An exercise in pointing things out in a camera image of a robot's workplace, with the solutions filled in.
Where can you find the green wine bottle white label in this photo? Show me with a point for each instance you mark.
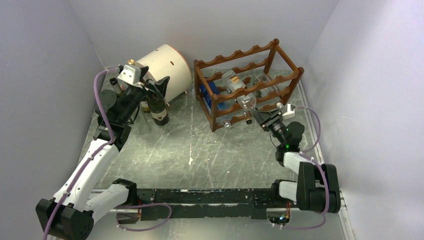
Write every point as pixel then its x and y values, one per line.
pixel 158 111

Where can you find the dark capped bottle in rack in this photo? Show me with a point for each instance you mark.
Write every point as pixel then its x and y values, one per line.
pixel 248 118

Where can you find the blue bottle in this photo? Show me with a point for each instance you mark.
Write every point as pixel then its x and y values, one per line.
pixel 207 100

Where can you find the clear bottle white cap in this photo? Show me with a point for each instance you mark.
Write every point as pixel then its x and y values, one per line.
pixel 274 107

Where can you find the green wine bottle brown label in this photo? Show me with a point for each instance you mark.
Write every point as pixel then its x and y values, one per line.
pixel 116 86

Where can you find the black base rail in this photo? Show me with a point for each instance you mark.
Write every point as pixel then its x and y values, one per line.
pixel 160 203

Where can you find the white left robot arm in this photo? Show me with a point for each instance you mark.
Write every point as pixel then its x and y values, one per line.
pixel 71 213

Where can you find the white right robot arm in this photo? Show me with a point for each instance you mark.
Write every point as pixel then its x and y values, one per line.
pixel 316 188

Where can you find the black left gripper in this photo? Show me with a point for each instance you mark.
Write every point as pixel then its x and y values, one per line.
pixel 161 84

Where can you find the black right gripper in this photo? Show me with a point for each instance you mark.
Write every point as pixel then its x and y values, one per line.
pixel 266 119

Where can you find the clear glass bottle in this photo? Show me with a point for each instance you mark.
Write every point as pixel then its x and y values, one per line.
pixel 141 121

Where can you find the cream cylindrical container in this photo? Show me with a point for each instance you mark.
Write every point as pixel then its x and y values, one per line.
pixel 167 61

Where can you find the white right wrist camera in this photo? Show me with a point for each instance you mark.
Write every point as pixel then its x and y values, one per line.
pixel 288 111

